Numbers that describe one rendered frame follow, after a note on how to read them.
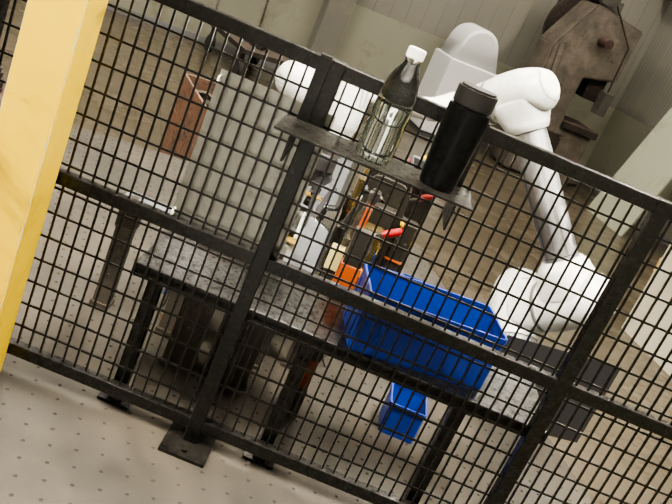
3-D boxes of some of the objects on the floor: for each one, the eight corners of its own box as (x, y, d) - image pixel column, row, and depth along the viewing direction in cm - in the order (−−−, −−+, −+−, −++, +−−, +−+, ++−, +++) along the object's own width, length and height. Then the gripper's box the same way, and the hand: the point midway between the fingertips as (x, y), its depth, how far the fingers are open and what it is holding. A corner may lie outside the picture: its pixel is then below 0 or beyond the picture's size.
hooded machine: (452, 137, 1094) (499, 34, 1046) (468, 152, 1040) (519, 43, 992) (404, 120, 1070) (450, 13, 1022) (417, 134, 1015) (467, 22, 967)
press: (553, 173, 1149) (642, -2, 1065) (591, 203, 1049) (694, 13, 965) (472, 144, 1105) (559, -41, 1021) (505, 173, 1005) (604, -29, 921)
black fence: (-145, 547, 202) (7, -86, 151) (589, 843, 207) (978, 328, 156) (-185, 587, 189) (-34, -92, 138) (599, 902, 194) (1029, 360, 143)
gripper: (352, 161, 212) (318, 242, 220) (300, 139, 212) (268, 220, 220) (350, 168, 205) (314, 250, 213) (296, 144, 205) (262, 228, 213)
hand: (295, 223), depth 215 cm, fingers closed, pressing on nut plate
